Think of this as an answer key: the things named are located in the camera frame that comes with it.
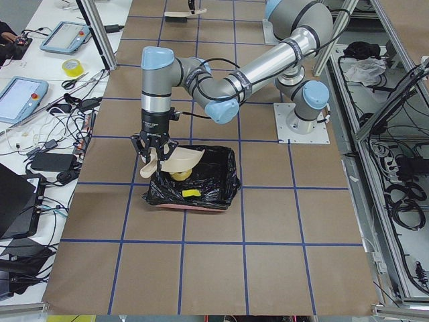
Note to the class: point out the person hand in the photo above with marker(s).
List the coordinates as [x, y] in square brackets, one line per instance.
[8, 36]

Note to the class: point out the aluminium frame post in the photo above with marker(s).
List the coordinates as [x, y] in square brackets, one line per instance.
[93, 21]

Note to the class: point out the white hand brush black bristles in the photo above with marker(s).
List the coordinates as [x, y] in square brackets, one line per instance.
[182, 16]

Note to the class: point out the lower blue teach pendant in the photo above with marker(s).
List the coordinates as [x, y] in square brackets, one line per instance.
[20, 98]

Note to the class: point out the white crumpled cloth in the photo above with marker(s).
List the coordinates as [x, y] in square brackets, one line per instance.
[367, 72]

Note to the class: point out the upper blue teach pendant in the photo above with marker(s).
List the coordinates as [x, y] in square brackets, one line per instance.
[66, 38]

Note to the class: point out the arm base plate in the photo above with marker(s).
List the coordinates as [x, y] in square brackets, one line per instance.
[268, 34]
[292, 130]

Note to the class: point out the black handled scissors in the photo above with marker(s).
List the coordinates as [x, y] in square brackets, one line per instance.
[70, 84]

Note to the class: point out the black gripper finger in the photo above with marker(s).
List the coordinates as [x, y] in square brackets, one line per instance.
[191, 6]

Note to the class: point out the beige plastic dustpan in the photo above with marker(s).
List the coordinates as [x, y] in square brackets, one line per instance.
[182, 159]

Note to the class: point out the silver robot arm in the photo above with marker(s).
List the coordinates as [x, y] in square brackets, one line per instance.
[302, 29]

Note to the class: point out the bin with black trash bag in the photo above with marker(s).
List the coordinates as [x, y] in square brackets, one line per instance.
[215, 176]

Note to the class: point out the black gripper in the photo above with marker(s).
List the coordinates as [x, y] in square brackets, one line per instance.
[154, 123]

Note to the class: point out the black monitor stand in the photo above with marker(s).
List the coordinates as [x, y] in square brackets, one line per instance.
[21, 201]

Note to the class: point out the blue teach pendant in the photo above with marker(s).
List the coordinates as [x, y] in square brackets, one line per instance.
[20, 98]
[66, 38]

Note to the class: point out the yellow sponge block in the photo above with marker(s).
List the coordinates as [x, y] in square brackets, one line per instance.
[191, 193]

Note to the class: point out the yellow tape roll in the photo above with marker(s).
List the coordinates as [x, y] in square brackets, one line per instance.
[72, 67]

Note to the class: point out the black laptop power brick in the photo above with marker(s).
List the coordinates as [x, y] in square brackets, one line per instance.
[52, 162]

